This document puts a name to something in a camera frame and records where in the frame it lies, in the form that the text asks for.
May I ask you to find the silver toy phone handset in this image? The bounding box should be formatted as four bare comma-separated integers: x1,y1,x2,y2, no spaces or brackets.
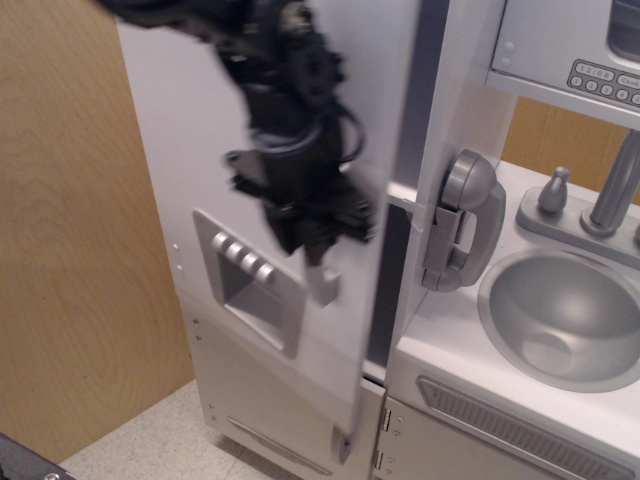
422,149,506,292

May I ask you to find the black object bottom left corner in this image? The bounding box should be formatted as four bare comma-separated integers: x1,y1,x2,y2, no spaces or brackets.
1,434,74,480

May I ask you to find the white toy kitchen counter cabinet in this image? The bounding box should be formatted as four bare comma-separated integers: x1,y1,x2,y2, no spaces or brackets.
370,160,640,480

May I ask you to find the white toy microwave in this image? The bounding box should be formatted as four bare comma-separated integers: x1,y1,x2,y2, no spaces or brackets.
487,0,639,130

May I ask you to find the white toy fridge door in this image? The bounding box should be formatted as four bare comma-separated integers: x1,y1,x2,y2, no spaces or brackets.
180,302,385,479
109,1,421,450

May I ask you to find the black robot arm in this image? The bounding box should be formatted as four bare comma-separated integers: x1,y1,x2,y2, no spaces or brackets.
101,1,373,267

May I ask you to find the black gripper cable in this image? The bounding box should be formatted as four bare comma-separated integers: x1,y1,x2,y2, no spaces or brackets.
334,107,369,166

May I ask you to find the silver oven vent panel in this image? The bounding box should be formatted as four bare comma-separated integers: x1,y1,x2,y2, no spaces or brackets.
416,376,637,479

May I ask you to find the silver round sink basin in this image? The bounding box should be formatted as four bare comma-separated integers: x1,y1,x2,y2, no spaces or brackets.
478,250,639,393

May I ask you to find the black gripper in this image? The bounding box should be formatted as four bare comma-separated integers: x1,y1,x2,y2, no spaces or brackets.
225,124,374,267

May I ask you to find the silver toy faucet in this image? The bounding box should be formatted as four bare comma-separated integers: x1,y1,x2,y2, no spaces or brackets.
516,129,639,268

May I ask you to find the silver ice dispenser panel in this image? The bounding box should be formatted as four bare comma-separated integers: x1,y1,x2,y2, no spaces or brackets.
192,210,306,358

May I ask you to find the silver door handle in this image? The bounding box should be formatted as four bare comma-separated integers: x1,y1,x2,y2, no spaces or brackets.
331,426,351,465
305,265,340,307

